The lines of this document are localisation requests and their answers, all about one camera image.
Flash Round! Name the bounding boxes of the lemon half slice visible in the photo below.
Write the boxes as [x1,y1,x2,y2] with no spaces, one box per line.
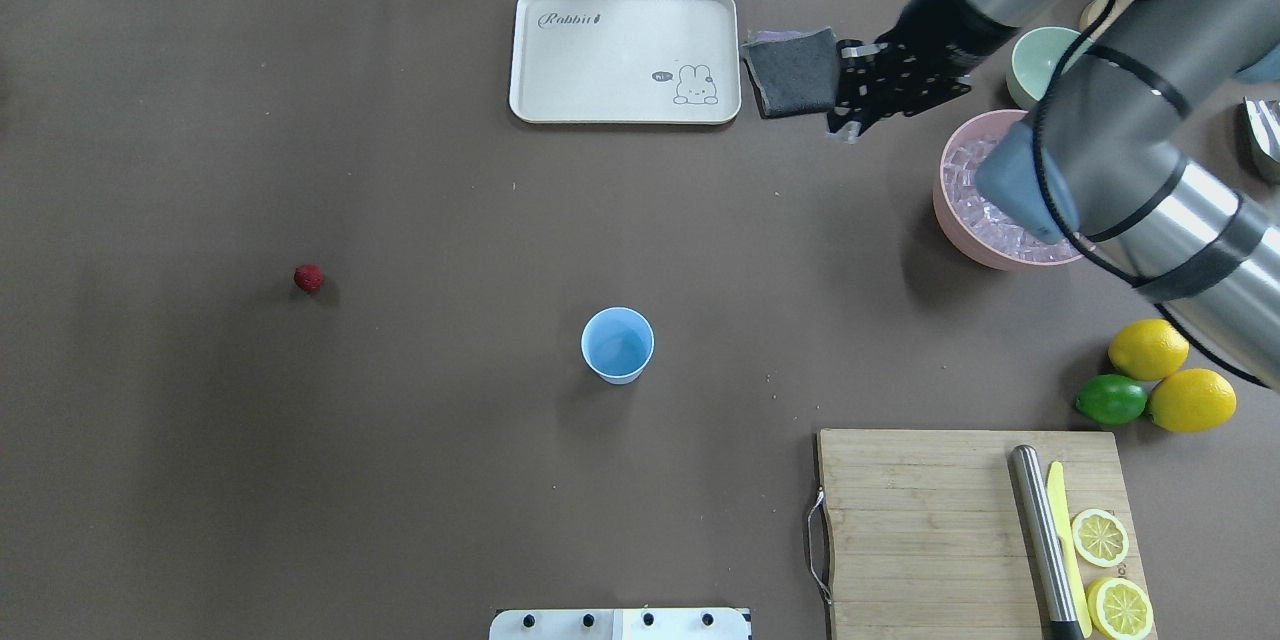
[1069,508,1132,568]
[1085,577,1155,639]

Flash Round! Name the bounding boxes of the wooden glass stand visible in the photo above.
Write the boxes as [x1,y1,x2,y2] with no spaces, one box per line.
[1076,0,1134,38]

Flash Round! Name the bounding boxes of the yellow lemon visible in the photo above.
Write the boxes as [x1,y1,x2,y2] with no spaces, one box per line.
[1146,369,1238,433]
[1107,317,1190,381]

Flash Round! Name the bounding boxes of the light blue plastic cup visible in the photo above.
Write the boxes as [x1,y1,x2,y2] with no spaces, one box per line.
[580,307,655,385]

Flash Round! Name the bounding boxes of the cream rabbit tray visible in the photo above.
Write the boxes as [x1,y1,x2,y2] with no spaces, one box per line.
[508,0,742,125]

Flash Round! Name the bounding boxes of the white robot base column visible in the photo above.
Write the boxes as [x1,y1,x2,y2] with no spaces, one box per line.
[488,607,753,639]

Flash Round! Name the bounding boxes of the grey folded cloth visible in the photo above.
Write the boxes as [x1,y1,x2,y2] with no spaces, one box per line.
[740,28,840,119]

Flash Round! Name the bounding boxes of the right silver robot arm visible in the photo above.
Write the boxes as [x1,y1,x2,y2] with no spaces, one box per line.
[884,0,1277,388]

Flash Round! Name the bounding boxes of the yellow plastic knife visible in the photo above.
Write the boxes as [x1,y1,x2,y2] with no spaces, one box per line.
[1044,461,1093,639]

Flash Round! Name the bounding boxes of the green lime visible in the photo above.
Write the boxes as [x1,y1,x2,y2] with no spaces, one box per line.
[1074,374,1149,426]

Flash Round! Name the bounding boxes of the green bowl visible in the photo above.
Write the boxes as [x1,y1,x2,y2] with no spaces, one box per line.
[1005,26,1080,111]

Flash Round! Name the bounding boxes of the red strawberry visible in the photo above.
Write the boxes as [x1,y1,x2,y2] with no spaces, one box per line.
[292,265,326,294]

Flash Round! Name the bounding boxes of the wooden cutting board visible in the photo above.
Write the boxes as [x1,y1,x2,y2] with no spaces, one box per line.
[815,429,1137,639]

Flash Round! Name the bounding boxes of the pile of ice cubes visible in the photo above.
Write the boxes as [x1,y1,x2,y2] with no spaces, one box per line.
[942,132,1082,262]

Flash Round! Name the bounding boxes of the steel muddler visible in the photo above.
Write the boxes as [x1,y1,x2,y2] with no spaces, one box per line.
[1009,444,1084,639]

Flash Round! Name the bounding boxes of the pink bowl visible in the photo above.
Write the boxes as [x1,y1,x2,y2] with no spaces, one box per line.
[932,108,1091,271]

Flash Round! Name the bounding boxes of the metal ice scoop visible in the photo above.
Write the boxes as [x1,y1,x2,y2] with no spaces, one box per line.
[1242,99,1279,186]

